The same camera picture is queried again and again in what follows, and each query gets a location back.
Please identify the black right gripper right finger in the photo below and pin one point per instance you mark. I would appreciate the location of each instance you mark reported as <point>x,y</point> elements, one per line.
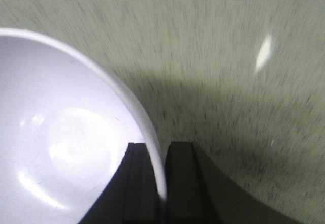
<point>199,192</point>

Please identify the purple plastic bowl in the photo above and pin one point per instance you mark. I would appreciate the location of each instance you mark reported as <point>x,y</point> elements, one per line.
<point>66,126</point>

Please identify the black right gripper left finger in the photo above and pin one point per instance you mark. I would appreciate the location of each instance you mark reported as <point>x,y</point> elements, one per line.
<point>131,196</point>

